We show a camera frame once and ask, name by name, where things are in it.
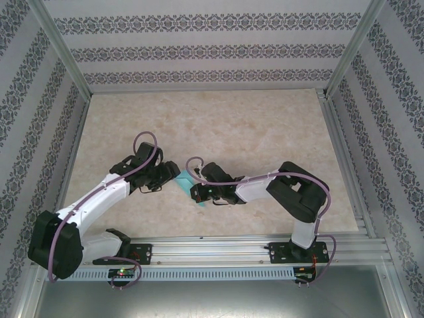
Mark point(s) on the aluminium frame bar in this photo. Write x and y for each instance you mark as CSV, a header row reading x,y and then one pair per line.
x,y
27,299
399,295

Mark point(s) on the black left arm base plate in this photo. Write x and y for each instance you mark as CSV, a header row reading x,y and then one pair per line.
x,y
145,253

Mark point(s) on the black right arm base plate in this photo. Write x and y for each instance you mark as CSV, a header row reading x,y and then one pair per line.
x,y
276,255

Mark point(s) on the grey sheet metal panel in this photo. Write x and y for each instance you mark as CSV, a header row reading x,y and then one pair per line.
x,y
212,301

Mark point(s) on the aluminium frame post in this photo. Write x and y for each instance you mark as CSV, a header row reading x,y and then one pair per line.
x,y
356,43
59,43

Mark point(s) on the turquoise cloth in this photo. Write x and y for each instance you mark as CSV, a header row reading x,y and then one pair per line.
x,y
183,182

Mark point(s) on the aluminium table side rail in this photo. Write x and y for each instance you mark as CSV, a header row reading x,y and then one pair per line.
x,y
338,139
79,132

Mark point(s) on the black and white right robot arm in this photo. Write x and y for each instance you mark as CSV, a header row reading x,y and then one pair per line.
x,y
298,195

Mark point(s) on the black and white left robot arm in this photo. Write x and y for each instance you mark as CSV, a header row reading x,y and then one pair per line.
x,y
56,245

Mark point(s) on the aluminium mounting rail beam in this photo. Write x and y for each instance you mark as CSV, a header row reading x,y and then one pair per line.
x,y
205,251

